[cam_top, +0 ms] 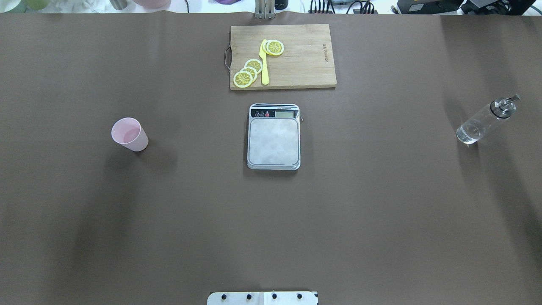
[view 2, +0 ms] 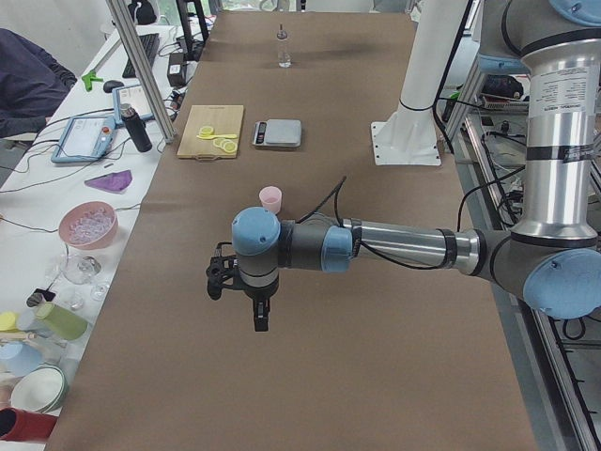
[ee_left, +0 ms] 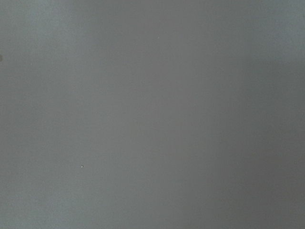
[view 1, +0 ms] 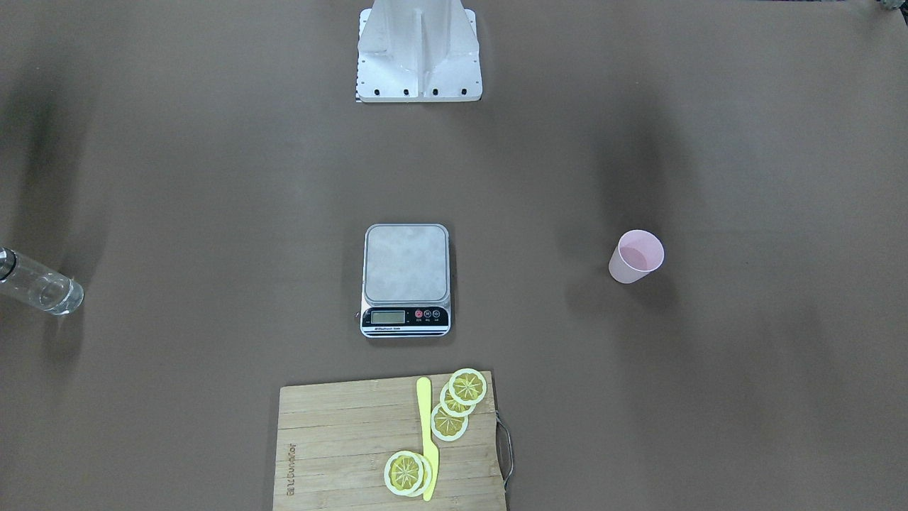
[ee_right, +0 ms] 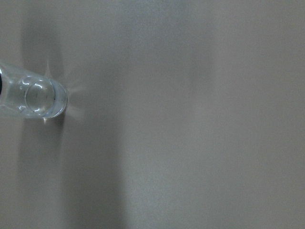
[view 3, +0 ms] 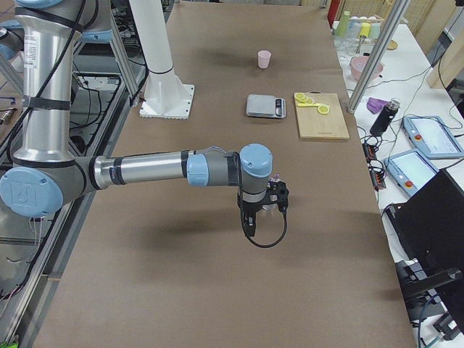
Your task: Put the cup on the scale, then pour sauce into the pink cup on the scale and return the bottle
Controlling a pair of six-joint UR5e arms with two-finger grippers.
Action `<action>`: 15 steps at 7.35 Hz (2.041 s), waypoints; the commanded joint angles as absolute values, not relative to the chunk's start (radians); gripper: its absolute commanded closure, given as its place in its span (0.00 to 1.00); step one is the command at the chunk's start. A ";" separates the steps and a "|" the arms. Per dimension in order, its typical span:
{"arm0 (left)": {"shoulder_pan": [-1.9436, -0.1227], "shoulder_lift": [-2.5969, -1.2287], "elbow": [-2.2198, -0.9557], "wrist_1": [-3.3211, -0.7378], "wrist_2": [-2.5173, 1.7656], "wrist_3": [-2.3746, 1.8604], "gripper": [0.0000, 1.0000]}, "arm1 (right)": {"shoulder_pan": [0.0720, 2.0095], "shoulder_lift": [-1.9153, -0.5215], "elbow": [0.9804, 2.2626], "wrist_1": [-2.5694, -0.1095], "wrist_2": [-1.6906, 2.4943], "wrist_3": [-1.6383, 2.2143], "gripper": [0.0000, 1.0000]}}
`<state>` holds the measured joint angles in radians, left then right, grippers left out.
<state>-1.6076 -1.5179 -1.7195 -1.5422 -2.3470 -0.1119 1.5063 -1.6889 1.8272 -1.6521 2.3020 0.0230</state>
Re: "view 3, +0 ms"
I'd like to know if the aluminium frame post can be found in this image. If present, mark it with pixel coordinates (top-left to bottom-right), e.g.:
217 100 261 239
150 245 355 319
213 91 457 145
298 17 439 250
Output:
347 0 411 115

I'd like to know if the wooden cutting board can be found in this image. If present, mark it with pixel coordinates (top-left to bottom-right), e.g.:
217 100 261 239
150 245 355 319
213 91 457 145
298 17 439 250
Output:
294 92 349 141

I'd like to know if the pink plastic cup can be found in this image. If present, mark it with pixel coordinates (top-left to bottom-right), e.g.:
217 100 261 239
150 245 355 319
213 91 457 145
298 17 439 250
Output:
257 50 272 69

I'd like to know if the black thermos bottle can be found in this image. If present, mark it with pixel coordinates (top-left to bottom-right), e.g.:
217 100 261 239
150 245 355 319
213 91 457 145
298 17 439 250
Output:
370 98 400 137

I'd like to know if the teach pendant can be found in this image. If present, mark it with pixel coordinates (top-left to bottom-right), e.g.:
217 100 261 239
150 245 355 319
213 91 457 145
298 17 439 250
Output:
384 149 439 197
402 116 463 160

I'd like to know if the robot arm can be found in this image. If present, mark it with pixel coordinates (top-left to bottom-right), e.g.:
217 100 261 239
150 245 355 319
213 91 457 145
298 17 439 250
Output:
1 20 25 60
1 1 273 239

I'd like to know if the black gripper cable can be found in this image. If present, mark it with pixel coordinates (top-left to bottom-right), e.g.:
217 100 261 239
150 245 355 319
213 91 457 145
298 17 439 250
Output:
246 202 289 249

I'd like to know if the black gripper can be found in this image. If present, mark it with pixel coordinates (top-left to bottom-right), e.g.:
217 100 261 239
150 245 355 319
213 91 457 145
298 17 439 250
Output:
237 197 261 237

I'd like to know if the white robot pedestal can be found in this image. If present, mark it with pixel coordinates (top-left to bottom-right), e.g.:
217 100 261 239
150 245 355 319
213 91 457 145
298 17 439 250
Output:
130 0 195 120

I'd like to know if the purple cloth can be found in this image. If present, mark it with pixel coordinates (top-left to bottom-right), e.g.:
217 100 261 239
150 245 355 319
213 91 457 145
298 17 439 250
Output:
366 97 389 115

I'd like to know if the yellow plastic knife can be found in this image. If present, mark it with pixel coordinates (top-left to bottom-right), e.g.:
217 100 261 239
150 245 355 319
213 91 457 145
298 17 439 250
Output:
297 103 328 107

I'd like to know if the black monitor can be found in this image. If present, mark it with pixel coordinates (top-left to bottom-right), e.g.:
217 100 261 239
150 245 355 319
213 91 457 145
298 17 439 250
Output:
384 170 463 297

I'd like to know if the near teach pendant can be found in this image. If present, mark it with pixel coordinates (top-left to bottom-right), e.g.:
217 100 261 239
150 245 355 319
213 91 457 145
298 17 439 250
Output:
384 149 439 197

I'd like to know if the silver kitchen scale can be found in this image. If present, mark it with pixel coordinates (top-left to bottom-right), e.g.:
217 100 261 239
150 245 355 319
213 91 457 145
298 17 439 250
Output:
246 94 286 119

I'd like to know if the far teach pendant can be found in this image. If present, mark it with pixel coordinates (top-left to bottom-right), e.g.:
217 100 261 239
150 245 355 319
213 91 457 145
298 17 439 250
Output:
402 116 463 160

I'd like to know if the pink bowl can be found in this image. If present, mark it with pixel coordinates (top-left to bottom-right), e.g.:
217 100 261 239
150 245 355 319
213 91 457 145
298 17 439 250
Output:
349 56 384 81

